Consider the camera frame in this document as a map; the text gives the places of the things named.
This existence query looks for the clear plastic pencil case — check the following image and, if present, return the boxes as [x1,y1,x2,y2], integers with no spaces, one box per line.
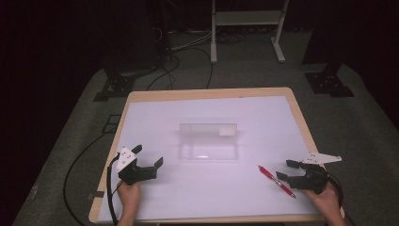
[178,122,240,162]

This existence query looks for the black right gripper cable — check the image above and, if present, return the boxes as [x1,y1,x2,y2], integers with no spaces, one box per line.
[325,171,344,209]

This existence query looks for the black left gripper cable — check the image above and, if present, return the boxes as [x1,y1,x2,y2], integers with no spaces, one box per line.
[105,153,124,226]

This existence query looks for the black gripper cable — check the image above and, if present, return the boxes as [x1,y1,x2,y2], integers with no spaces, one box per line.
[105,153,124,226]
[325,171,344,209]

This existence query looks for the long black floor cable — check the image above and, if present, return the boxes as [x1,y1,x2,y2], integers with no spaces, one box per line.
[63,131,118,226]

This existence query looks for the black stand base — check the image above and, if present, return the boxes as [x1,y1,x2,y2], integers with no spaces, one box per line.
[92,60,159,103]
[303,61,356,99]

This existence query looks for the white metal stand frame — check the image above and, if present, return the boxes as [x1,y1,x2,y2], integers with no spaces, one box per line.
[210,0,290,65]

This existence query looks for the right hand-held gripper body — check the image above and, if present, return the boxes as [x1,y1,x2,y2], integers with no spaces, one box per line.
[289,152,343,195]

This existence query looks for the wooden table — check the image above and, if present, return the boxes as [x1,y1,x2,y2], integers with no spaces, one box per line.
[88,87,346,225]

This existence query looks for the white floor cables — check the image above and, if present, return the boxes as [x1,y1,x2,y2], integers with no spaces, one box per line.
[169,30,215,52]

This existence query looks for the red pen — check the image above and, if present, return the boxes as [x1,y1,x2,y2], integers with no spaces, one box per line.
[258,165,297,200]

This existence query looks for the white table mat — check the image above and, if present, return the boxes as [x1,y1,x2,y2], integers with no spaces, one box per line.
[96,95,325,224]

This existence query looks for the person's left hand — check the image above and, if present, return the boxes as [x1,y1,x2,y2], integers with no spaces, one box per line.
[117,181,142,218]

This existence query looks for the person's right hand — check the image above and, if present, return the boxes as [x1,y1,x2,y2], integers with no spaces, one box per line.
[302,183,342,218]

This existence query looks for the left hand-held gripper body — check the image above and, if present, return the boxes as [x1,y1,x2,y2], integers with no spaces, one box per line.
[115,146,158,186]

